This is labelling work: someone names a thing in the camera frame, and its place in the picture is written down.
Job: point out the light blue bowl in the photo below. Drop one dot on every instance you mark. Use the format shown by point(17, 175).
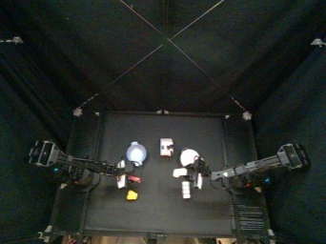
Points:
point(137, 153)

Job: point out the silver frame corner bracket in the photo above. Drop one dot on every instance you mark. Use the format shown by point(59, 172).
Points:
point(15, 40)
point(77, 111)
point(161, 111)
point(246, 115)
point(319, 42)

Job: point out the small red toy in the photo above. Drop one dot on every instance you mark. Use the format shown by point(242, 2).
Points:
point(134, 179)

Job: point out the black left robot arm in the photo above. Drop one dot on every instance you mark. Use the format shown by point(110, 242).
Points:
point(73, 163)

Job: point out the white segmented block toy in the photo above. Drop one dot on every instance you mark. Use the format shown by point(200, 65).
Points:
point(186, 190)

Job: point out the yellow toy cheese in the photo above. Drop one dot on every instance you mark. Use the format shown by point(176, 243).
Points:
point(132, 195)

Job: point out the white and red toy box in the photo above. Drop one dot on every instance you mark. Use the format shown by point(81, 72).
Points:
point(166, 146)

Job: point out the white text label sticker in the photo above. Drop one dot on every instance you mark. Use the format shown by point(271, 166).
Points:
point(250, 217)

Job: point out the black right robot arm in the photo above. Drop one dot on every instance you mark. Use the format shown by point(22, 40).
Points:
point(264, 163)

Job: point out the white toy rice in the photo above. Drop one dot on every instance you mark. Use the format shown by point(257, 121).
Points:
point(180, 172)

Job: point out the white round plate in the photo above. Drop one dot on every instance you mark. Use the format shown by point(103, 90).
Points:
point(188, 157)

